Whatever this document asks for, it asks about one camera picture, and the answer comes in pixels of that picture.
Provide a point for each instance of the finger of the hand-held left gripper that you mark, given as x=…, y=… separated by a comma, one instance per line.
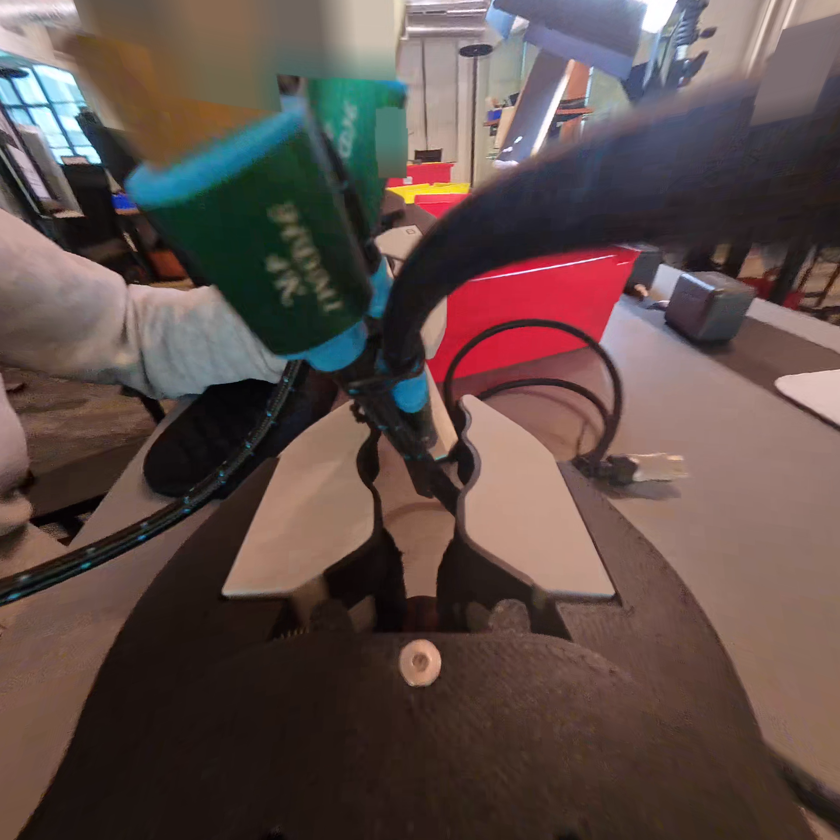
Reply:
x=407, y=253
x=441, y=407

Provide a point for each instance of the black floor lamp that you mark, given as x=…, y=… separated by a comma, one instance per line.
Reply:
x=474, y=98

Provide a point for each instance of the black padded chair armrest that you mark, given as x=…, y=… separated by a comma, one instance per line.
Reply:
x=216, y=433

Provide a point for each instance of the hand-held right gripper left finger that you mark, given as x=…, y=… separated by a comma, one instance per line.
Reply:
x=295, y=525

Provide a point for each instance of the led light panel on stand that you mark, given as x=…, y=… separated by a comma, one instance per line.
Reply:
x=577, y=26

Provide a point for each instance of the yellow plastic bin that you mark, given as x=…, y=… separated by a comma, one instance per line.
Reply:
x=433, y=192

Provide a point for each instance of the person's left forearm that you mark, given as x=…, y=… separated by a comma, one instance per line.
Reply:
x=131, y=328

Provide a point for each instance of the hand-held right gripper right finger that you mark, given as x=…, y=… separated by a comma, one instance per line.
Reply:
x=538, y=518

